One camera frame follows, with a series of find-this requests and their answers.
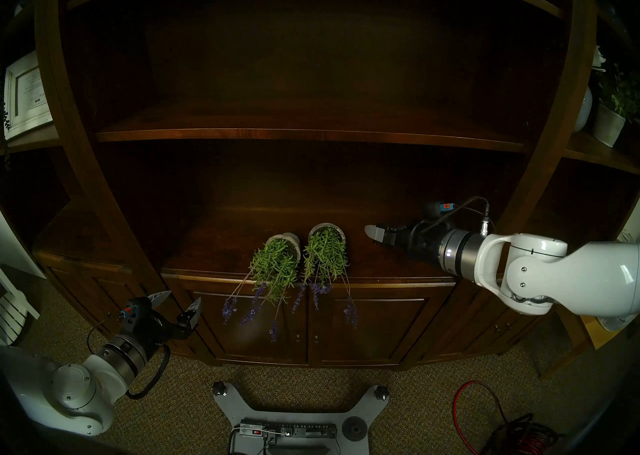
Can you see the white slatted wooden chair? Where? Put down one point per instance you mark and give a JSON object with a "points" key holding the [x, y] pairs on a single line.
{"points": [[10, 309]]}

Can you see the dark wooden shelf cabinet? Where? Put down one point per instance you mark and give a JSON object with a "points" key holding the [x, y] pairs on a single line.
{"points": [[300, 84]]}

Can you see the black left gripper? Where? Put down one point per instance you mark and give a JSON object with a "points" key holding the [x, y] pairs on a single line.
{"points": [[162, 331]]}

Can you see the green plant in white pot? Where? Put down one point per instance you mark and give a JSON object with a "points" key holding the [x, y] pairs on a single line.
{"points": [[607, 126]]}

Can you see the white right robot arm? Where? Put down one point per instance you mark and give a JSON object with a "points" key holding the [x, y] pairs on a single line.
{"points": [[550, 269]]}

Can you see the black round disk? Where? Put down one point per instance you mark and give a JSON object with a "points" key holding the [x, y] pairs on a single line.
{"points": [[354, 429]]}

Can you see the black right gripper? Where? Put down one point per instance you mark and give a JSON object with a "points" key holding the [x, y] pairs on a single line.
{"points": [[422, 241]]}

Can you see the white round vase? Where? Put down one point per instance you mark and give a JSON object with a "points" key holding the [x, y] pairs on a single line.
{"points": [[582, 111]]}

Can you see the fake lavender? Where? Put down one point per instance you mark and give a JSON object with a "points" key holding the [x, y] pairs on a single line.
{"points": [[275, 264], [325, 254]]}

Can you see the dark trailing plant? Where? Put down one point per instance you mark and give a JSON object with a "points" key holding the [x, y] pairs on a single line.
{"points": [[5, 119]]}

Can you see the black power strip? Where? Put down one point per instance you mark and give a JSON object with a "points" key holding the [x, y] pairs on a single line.
{"points": [[300, 430]]}

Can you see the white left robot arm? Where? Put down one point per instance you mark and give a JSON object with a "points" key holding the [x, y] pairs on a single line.
{"points": [[75, 394]]}

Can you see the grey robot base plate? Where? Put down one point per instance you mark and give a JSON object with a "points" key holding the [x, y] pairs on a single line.
{"points": [[230, 404]]}

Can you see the white framed certificate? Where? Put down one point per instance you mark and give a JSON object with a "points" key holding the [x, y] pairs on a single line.
{"points": [[27, 94]]}

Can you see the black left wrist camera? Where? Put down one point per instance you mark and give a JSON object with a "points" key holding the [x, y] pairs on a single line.
{"points": [[134, 311]]}

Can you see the wooden cabinet door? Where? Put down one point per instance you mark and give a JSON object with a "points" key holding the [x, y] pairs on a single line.
{"points": [[260, 344], [380, 329]]}

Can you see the black base knob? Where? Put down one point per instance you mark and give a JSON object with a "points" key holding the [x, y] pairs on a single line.
{"points": [[381, 392], [218, 388]]}

